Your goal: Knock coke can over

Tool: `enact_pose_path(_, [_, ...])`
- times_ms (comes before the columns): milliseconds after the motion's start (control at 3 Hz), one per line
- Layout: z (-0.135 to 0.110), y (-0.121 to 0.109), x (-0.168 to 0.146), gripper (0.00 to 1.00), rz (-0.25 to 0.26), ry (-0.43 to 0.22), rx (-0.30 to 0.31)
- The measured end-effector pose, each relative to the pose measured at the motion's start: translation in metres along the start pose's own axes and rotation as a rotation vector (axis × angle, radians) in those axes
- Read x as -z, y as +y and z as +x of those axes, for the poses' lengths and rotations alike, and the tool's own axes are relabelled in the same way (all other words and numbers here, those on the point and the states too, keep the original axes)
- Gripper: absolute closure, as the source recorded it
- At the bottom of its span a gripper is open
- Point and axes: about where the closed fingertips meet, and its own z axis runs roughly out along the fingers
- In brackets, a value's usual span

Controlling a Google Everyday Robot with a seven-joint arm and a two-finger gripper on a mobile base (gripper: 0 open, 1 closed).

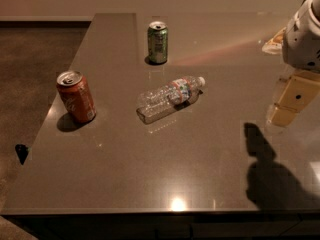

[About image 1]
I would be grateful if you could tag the green soda can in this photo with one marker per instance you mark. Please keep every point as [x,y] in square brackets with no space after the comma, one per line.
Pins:
[157,42]

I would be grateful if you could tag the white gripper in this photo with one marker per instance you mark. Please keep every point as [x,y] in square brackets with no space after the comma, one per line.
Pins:
[302,44]

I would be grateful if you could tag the small black floor object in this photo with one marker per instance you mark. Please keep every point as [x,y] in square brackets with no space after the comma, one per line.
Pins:
[22,152]

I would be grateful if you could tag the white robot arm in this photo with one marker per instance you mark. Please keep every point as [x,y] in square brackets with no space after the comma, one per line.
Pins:
[316,4]

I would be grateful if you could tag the red coke can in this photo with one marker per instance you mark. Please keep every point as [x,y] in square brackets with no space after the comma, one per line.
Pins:
[75,94]

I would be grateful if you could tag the clear plastic water bottle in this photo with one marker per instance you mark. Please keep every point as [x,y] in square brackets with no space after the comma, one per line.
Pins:
[156,104]

